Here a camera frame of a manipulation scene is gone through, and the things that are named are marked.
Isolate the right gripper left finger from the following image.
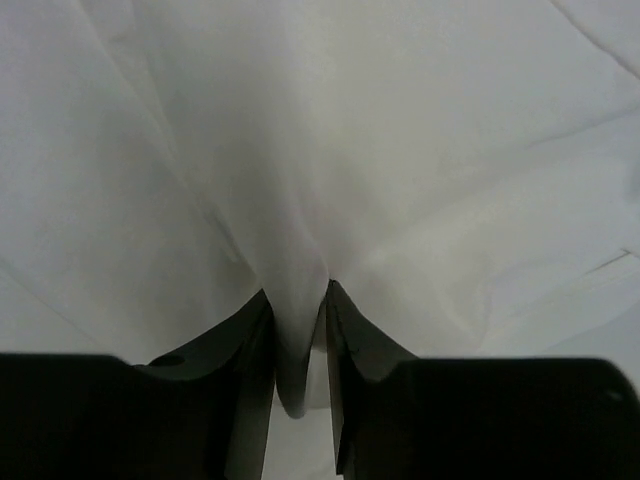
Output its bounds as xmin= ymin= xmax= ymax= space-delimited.
xmin=136 ymin=291 xmax=275 ymax=479

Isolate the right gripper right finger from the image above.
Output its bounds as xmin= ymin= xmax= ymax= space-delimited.
xmin=324 ymin=280 xmax=416 ymax=475

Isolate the white Coca-Cola print t-shirt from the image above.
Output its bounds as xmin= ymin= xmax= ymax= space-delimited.
xmin=0 ymin=0 xmax=640 ymax=480

